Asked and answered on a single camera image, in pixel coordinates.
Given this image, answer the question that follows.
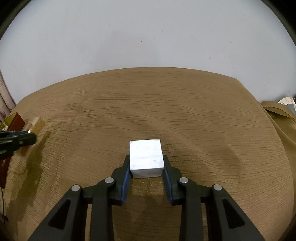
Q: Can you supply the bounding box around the white cloth pile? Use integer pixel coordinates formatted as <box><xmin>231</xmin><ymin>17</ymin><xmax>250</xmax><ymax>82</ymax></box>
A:
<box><xmin>278</xmin><ymin>96</ymin><xmax>296</xmax><ymax>114</ymax></box>

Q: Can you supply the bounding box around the brown tablecloth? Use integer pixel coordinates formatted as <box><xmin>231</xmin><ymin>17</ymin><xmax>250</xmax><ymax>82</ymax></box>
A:
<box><xmin>1</xmin><ymin>68</ymin><xmax>295</xmax><ymax>240</ymax></box>

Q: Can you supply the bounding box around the patterned beige curtain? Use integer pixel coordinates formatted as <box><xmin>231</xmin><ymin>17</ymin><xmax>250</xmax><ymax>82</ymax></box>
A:
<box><xmin>0</xmin><ymin>74</ymin><xmax>16</xmax><ymax>123</ymax></box>

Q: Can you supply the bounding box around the gold metal tin tray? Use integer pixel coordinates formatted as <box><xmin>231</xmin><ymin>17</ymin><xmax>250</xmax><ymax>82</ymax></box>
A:
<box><xmin>0</xmin><ymin>113</ymin><xmax>25</xmax><ymax>189</ymax></box>

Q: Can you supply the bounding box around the white striped small box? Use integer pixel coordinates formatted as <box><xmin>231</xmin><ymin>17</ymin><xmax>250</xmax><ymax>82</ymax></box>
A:
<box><xmin>129</xmin><ymin>140</ymin><xmax>165</xmax><ymax>179</ymax></box>

